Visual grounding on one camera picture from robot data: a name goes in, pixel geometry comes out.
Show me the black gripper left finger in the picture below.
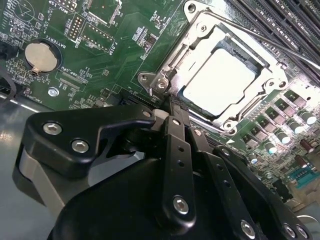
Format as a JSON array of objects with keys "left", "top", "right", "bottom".
[{"left": 24, "top": 96, "right": 199, "bottom": 230}]

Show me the silver CPU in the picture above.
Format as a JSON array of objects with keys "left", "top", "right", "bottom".
[{"left": 182, "top": 47, "right": 259, "bottom": 118}]

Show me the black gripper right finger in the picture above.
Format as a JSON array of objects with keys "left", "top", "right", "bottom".
[{"left": 180, "top": 99, "right": 315, "bottom": 240}]

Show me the thin metal locking lever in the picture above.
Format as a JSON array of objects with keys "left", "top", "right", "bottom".
[{"left": 218, "top": 21, "right": 320, "bottom": 68}]

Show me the metal socket cover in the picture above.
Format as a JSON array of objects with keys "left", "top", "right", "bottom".
[{"left": 155, "top": 7, "right": 290, "bottom": 126}]

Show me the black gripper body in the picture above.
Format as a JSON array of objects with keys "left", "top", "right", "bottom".
[{"left": 12, "top": 123, "right": 235, "bottom": 240}]

